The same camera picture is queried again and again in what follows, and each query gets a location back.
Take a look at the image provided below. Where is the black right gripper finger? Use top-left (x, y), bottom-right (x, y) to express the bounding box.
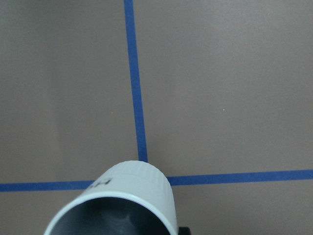
top-left (178, 227), bottom-right (191, 235)

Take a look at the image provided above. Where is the white mug grey inside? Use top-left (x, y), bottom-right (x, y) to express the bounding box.
top-left (44, 161), bottom-right (179, 235)

